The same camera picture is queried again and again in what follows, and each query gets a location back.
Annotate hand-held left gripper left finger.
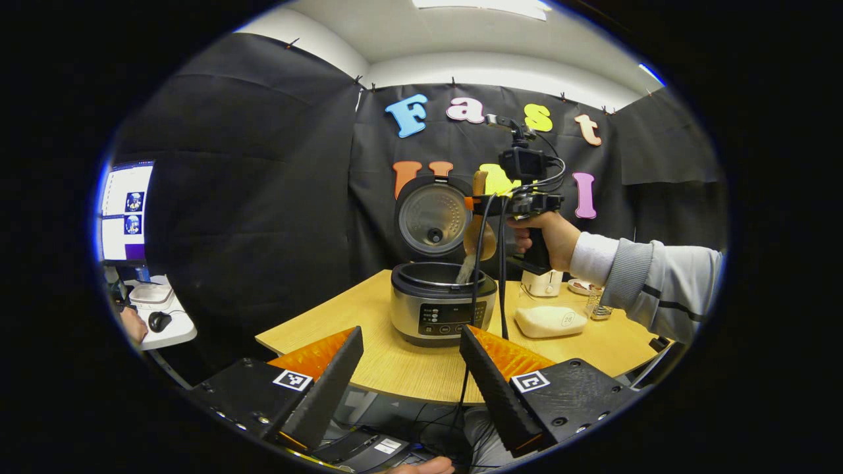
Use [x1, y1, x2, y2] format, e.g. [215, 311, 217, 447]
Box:
[188, 326, 365, 452]

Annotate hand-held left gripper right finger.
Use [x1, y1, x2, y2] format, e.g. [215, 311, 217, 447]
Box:
[459, 325, 643, 458]

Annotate wooden spoon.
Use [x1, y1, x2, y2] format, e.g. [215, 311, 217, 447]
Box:
[463, 170, 498, 262]

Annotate clear box of rice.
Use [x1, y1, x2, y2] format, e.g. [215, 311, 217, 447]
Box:
[514, 304, 589, 340]

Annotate black rice cooker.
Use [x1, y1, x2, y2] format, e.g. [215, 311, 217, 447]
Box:
[390, 175, 499, 348]

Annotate metal wire chopstick holder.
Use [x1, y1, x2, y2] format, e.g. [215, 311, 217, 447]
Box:
[586, 290, 613, 321]

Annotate person's grey trousers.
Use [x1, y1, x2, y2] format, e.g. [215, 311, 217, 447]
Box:
[463, 407, 524, 469]

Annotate white toaster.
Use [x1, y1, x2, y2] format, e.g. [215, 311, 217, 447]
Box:
[520, 267, 564, 298]

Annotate large ceiling light panel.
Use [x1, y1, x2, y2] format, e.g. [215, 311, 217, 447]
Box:
[412, 0, 553, 22]

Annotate white side desk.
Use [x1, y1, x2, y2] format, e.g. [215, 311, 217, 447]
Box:
[125, 275, 198, 351]

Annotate white case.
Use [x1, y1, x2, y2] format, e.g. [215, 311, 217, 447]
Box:
[128, 283, 176, 311]

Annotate computer monitor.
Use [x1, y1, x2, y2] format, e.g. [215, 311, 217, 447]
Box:
[97, 160, 156, 282]

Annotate black cable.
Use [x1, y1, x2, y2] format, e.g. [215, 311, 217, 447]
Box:
[454, 197, 498, 429]
[497, 194, 512, 341]

